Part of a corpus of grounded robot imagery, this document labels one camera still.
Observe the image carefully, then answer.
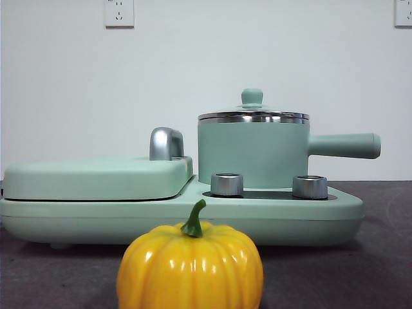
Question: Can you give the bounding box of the glass lid with green knob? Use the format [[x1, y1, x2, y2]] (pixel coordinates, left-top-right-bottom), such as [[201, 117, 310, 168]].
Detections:
[[197, 88, 311, 125]]

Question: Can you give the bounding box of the yellow toy pumpkin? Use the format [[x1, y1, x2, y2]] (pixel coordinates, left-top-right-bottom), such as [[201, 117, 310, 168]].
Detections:
[[116, 198, 265, 309]]

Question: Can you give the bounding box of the chrome control knob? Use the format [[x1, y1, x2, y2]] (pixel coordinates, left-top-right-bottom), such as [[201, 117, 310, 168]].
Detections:
[[292, 174, 330, 199], [210, 172, 245, 197]]

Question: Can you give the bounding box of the mint green breakfast machine base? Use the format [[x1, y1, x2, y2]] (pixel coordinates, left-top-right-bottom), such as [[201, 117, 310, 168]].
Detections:
[[0, 179, 365, 250]]

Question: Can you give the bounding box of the mint green pot with handle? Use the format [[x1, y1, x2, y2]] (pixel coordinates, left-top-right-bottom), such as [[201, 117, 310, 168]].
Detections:
[[196, 111, 382, 191]]

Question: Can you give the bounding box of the mint green griddle cover, chrome handle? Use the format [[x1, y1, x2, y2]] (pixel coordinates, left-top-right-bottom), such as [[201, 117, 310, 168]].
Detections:
[[2, 127, 195, 201]]

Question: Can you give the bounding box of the white wall socket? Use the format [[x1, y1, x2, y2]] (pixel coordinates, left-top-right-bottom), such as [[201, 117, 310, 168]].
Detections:
[[104, 0, 135, 29], [394, 0, 412, 28]]

